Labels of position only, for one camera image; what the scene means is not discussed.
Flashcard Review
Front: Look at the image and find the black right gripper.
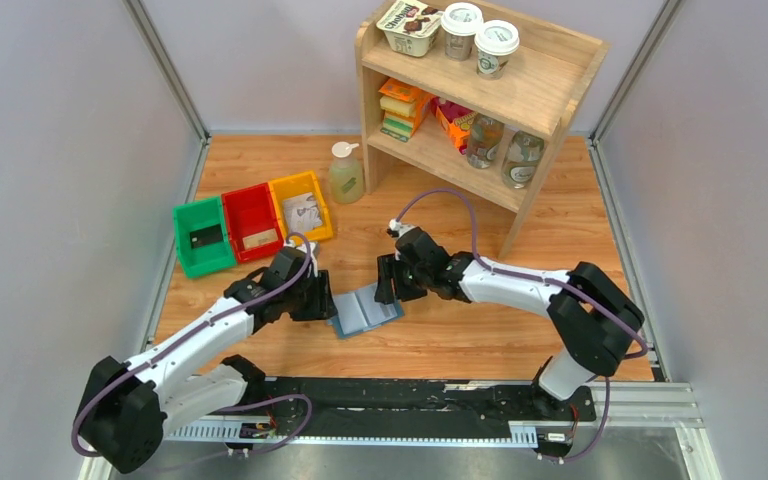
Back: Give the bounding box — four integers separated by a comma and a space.
374, 254, 431, 305

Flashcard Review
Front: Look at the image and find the blue leather card holder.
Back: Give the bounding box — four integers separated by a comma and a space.
326, 283, 404, 339

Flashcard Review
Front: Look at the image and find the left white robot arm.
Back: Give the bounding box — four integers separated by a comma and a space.
70, 240, 336, 473

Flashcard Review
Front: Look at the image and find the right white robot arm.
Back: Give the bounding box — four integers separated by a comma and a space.
374, 220, 645, 419

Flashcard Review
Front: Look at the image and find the tan card in red bin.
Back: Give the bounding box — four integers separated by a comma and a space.
243, 229, 278, 250

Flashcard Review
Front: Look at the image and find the printed card in yellow bin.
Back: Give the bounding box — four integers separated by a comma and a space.
281, 192, 324, 234

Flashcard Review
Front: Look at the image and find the black card in green bin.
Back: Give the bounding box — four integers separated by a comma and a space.
189, 224, 224, 249

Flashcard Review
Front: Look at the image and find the soap dispenser bottle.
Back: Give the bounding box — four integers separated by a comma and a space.
328, 141, 365, 204

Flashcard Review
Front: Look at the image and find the red plastic bin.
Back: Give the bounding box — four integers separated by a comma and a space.
220, 183, 284, 264

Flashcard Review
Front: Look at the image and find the yellow plastic bin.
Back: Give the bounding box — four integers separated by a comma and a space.
267, 170, 334, 242

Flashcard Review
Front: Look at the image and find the green plastic bin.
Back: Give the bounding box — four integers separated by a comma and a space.
173, 196, 237, 278

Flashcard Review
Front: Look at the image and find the left glass bottle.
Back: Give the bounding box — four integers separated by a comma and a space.
465, 114, 505, 169

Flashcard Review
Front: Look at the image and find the glass bottle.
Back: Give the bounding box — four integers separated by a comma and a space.
465, 114, 505, 169
501, 130, 545, 189

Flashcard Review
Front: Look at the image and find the stack of sponges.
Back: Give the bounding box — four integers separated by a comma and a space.
378, 78, 435, 142

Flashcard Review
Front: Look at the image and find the orange snack box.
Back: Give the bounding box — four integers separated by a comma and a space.
432, 97, 477, 155

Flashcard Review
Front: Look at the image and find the right glass bottle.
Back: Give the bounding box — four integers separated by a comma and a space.
501, 130, 545, 189

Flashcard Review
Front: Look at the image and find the yogurt cup pack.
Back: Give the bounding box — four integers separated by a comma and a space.
376, 0, 443, 57

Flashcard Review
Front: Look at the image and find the wooden shelf unit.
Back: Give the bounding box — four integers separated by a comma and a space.
354, 1, 610, 257

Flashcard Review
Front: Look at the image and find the right paper coffee cup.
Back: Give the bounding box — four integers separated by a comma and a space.
474, 20, 520, 80

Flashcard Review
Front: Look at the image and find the paper coffee cup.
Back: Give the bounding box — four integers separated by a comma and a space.
474, 20, 520, 80
441, 2, 484, 61

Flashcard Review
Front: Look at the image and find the left paper coffee cup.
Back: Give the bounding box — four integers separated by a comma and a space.
441, 2, 484, 61

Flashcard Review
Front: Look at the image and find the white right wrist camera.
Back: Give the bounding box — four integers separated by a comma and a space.
386, 219, 417, 240

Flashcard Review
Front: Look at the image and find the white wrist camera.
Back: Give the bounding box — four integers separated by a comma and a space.
386, 219, 417, 240
297, 242, 321, 263

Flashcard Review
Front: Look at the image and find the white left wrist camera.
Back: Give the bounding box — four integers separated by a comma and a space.
297, 242, 321, 263

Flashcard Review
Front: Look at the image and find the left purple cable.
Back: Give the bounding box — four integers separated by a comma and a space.
69, 231, 316, 460

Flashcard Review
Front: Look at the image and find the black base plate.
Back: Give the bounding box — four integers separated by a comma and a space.
221, 355, 597, 440

